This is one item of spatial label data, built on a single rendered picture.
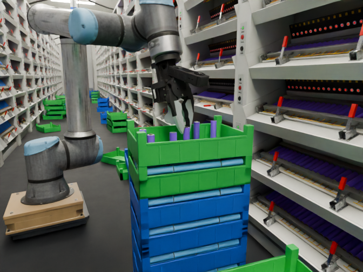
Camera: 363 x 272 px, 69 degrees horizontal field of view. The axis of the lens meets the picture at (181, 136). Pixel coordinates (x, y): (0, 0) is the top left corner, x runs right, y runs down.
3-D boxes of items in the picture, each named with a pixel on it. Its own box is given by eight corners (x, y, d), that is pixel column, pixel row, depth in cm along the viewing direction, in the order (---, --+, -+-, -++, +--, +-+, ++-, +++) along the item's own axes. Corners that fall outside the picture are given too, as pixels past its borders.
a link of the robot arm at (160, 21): (158, 6, 80) (179, -10, 72) (166, 48, 80) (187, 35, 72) (130, 2, 74) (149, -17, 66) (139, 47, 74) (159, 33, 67)
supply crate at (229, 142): (138, 167, 61) (137, 133, 59) (127, 145, 79) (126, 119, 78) (252, 155, 70) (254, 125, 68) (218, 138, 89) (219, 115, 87)
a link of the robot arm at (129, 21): (106, 22, 82) (125, 4, 72) (138, 27, 89) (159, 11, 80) (111, 53, 82) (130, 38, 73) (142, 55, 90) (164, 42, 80)
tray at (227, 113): (236, 124, 117) (229, 104, 114) (186, 108, 172) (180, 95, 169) (272, 106, 122) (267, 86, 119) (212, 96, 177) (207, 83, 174)
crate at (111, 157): (100, 161, 218) (99, 152, 216) (118, 155, 235) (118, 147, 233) (127, 168, 202) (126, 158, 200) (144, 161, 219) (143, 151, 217)
